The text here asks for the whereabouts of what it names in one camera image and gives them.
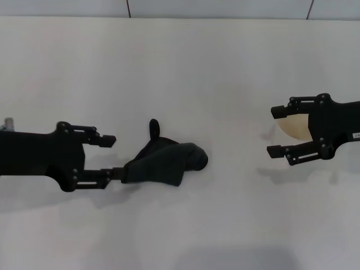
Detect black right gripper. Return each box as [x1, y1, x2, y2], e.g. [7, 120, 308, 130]
[266, 92, 360, 167]

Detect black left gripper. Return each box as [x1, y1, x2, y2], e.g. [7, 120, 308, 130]
[0, 120, 131, 194]

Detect white paper cup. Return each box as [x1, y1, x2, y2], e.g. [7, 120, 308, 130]
[276, 114, 313, 141]

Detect dark blue rag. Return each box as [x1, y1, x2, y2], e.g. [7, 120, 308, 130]
[120, 118, 209, 188]

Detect left gripper connector cable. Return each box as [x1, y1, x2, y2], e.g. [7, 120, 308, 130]
[0, 117, 15, 132]

